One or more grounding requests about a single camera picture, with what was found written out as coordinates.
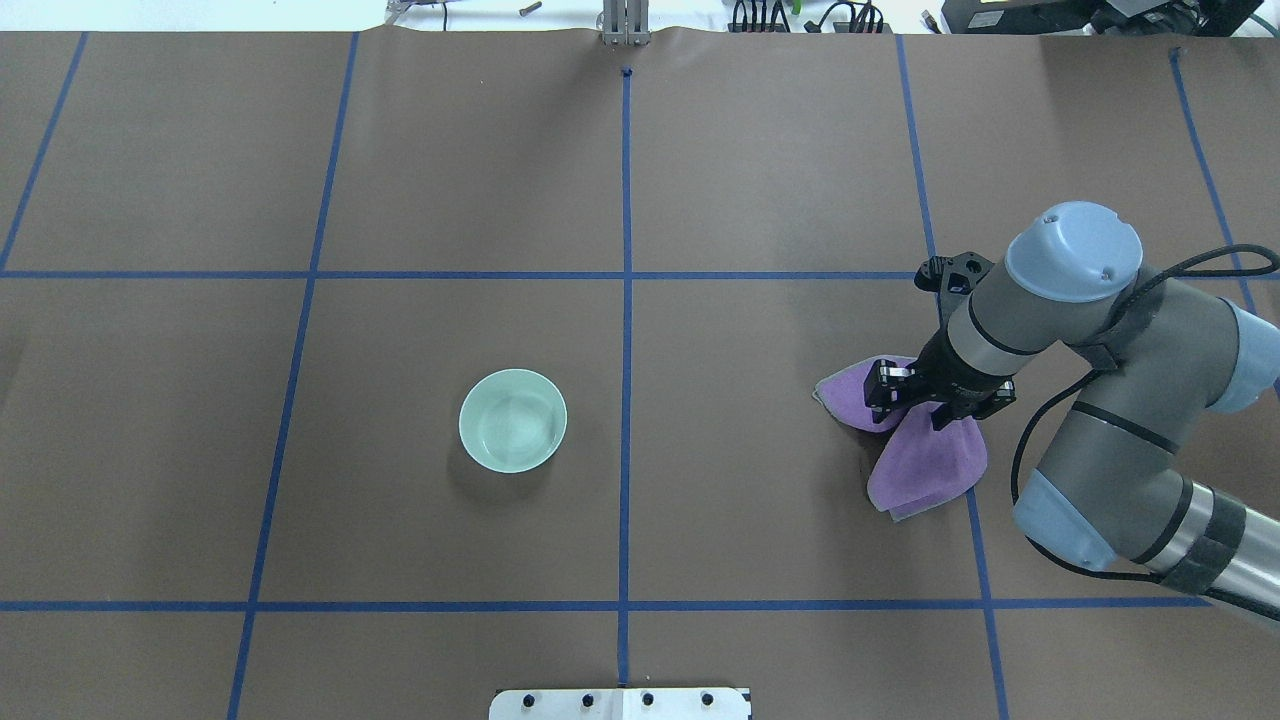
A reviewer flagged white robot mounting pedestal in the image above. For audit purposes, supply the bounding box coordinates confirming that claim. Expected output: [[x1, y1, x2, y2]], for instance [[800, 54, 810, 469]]
[[488, 687, 754, 719]]

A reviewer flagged aluminium frame post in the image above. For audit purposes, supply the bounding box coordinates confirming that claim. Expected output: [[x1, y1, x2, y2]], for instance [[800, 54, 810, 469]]
[[599, 0, 652, 47]]

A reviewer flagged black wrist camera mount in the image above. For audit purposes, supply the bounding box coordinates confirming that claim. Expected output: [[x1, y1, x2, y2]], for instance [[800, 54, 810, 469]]
[[913, 252, 995, 301]]

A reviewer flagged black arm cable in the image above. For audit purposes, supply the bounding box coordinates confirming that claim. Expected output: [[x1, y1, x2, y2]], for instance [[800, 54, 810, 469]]
[[1009, 243, 1280, 583]]

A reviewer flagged mint green bowl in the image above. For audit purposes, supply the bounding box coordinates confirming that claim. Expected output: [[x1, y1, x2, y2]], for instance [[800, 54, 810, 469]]
[[457, 368, 570, 474]]

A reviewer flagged purple cloth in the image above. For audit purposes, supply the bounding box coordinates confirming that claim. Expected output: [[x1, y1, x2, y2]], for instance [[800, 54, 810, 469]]
[[813, 355, 989, 521]]

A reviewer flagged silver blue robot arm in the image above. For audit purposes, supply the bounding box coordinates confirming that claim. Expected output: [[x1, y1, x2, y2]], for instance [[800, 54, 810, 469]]
[[861, 201, 1277, 629]]

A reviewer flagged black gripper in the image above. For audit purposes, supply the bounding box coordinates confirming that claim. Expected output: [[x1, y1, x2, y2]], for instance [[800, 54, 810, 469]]
[[863, 355, 1018, 432]]

